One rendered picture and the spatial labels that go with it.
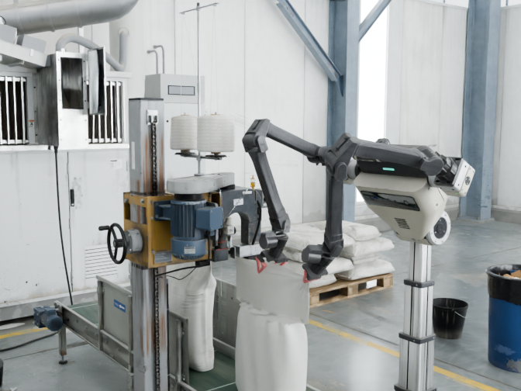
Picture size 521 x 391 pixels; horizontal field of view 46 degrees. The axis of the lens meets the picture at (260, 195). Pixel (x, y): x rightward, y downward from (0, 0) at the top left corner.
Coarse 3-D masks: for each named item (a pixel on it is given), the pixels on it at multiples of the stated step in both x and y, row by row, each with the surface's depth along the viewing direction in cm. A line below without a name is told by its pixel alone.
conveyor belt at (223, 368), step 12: (96, 300) 447; (84, 312) 419; (96, 312) 419; (96, 324) 394; (216, 360) 336; (228, 360) 336; (192, 372) 319; (204, 372) 319; (216, 372) 319; (228, 372) 319; (192, 384) 305; (204, 384) 305; (216, 384) 305; (228, 384) 305
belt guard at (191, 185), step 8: (192, 176) 276; (216, 176) 277; (224, 176) 282; (232, 176) 294; (168, 184) 258; (176, 184) 254; (184, 184) 253; (192, 184) 254; (200, 184) 255; (208, 184) 260; (216, 184) 271; (224, 184) 282; (176, 192) 255; (184, 192) 254; (192, 192) 254; (200, 192) 256
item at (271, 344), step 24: (240, 264) 290; (240, 288) 291; (264, 288) 271; (288, 288) 264; (240, 312) 285; (264, 312) 273; (288, 312) 265; (240, 336) 284; (264, 336) 269; (288, 336) 261; (240, 360) 285; (264, 360) 269; (288, 360) 262; (240, 384) 288; (264, 384) 270; (288, 384) 263
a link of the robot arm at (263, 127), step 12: (264, 120) 254; (252, 132) 254; (264, 132) 254; (276, 132) 260; (288, 132) 265; (252, 144) 253; (288, 144) 265; (300, 144) 269; (312, 144) 273; (312, 156) 274; (324, 156) 274
